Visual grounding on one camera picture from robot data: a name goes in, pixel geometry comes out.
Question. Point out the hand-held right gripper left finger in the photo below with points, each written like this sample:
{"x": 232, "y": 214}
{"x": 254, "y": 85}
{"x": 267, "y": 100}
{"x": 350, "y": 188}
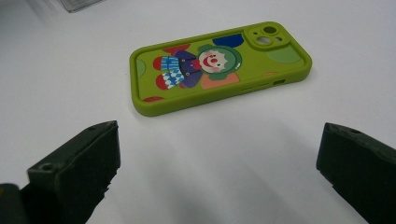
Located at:
{"x": 77, "y": 174}

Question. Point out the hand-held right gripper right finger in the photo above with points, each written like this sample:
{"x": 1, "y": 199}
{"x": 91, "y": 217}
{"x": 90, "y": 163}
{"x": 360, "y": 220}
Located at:
{"x": 361, "y": 168}

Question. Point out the clear plastic rack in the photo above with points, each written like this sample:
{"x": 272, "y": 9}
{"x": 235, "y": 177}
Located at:
{"x": 79, "y": 4}

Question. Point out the green clown phone case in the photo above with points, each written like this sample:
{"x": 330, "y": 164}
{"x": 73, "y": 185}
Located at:
{"x": 218, "y": 74}

